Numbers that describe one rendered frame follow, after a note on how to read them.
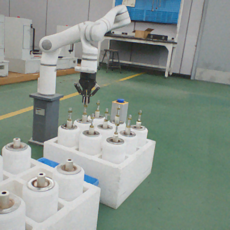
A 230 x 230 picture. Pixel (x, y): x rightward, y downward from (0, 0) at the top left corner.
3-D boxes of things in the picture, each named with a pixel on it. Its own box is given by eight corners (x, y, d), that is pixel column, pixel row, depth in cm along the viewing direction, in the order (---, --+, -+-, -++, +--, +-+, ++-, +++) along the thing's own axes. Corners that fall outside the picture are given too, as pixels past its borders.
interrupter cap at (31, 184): (20, 185, 70) (20, 183, 70) (41, 175, 77) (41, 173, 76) (40, 196, 67) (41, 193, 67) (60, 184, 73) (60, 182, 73)
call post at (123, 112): (106, 152, 157) (112, 102, 149) (112, 149, 163) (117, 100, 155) (116, 156, 154) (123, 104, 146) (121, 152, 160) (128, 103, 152)
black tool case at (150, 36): (147, 39, 582) (148, 34, 579) (167, 41, 575) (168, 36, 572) (146, 38, 549) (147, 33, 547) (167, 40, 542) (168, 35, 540)
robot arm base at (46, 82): (35, 94, 152) (36, 64, 147) (44, 92, 160) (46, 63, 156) (49, 97, 149) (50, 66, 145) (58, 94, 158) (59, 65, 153)
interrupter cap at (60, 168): (51, 170, 80) (51, 168, 80) (67, 161, 87) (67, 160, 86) (70, 178, 77) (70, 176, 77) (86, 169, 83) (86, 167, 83)
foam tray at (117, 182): (42, 178, 122) (43, 141, 117) (88, 152, 156) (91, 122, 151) (116, 210, 105) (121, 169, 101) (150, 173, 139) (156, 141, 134)
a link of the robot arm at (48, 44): (82, 21, 138) (84, 22, 147) (35, 39, 141) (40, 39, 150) (88, 38, 140) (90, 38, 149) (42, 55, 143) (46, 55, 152)
